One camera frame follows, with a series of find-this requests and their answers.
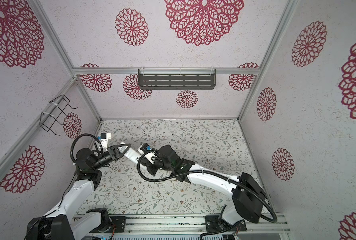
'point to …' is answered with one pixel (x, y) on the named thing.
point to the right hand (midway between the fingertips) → (140, 157)
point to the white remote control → (132, 153)
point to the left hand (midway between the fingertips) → (130, 148)
